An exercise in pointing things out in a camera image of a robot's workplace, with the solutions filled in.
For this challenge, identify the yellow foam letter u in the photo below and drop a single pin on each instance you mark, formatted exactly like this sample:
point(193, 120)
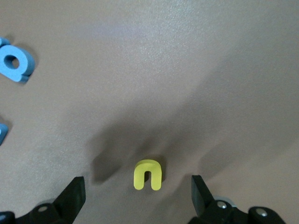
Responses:
point(140, 177)

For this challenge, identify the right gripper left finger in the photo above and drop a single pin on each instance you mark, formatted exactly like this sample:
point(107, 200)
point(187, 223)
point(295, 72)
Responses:
point(70, 198)

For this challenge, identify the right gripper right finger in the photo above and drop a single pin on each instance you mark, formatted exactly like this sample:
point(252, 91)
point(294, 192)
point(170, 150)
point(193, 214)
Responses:
point(201, 198)

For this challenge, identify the blue foam letter m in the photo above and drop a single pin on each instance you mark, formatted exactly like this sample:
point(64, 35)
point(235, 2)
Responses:
point(2, 133)

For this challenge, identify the blue foam letter g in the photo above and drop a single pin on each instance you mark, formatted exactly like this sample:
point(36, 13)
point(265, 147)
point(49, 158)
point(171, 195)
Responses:
point(22, 58)

